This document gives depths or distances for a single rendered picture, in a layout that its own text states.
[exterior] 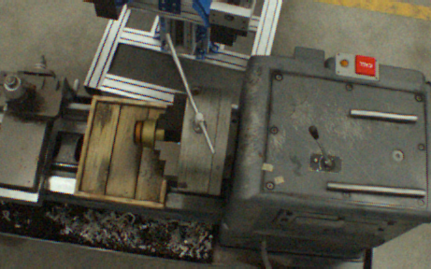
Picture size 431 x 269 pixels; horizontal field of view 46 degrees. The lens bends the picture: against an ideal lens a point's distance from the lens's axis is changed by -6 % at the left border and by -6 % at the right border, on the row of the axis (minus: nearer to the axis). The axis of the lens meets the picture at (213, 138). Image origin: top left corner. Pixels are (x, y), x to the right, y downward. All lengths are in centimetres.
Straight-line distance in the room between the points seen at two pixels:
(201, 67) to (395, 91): 133
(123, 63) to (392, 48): 155
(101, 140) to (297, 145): 71
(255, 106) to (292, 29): 168
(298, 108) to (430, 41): 199
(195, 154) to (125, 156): 41
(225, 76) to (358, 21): 98
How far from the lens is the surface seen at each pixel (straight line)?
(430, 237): 291
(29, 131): 182
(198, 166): 148
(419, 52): 330
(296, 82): 152
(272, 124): 146
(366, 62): 160
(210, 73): 269
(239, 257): 208
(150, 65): 271
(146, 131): 158
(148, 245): 204
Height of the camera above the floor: 259
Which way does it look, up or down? 69 degrees down
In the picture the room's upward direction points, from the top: 7 degrees clockwise
